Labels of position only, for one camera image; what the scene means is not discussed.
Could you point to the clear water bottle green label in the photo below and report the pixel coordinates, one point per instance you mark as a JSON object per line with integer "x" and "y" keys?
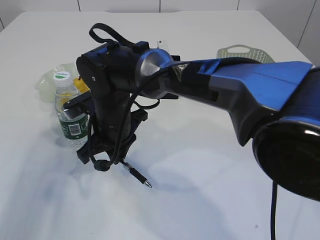
{"x": 75, "y": 130}

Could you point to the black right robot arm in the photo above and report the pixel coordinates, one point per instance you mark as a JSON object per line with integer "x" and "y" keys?
{"x": 276, "y": 106}

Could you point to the clear plastic ruler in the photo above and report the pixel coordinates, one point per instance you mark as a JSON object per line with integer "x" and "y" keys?
{"x": 162, "y": 44}

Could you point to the green woven plastic basket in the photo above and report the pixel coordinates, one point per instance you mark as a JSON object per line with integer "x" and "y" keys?
{"x": 244, "y": 51}

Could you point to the black pen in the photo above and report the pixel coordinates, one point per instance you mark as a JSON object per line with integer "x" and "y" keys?
{"x": 136, "y": 173}

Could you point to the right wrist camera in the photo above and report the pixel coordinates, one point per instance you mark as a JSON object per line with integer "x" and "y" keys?
{"x": 82, "y": 104}

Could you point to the yellow pear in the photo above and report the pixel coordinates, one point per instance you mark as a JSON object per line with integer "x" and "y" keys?
{"x": 80, "y": 85}

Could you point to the black square pen holder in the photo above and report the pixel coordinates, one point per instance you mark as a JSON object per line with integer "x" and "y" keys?
{"x": 175, "y": 58}

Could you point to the green ruffled glass plate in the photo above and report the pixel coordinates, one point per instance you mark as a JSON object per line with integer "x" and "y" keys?
{"x": 46, "y": 87}

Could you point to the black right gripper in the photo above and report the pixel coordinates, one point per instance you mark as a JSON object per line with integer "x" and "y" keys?
{"x": 101, "y": 143}

